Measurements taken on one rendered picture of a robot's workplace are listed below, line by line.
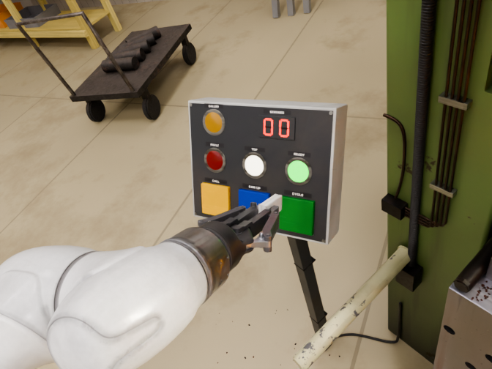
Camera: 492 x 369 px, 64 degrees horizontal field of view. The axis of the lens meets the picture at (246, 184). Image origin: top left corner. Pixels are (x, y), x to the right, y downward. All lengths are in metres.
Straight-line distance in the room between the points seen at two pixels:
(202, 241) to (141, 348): 0.15
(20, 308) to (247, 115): 0.54
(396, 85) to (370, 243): 1.24
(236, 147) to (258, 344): 1.14
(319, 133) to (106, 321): 0.53
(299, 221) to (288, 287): 1.11
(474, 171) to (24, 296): 0.79
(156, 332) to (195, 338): 1.52
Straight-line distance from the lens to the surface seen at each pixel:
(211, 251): 0.49
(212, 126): 0.88
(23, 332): 0.51
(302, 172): 0.80
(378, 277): 1.17
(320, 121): 0.77
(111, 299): 0.39
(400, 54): 0.85
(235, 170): 0.87
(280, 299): 1.90
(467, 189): 0.95
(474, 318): 0.88
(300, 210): 0.82
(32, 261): 0.54
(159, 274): 0.42
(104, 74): 3.63
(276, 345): 1.81
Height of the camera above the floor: 1.64
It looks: 43 degrees down
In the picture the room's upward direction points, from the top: 19 degrees counter-clockwise
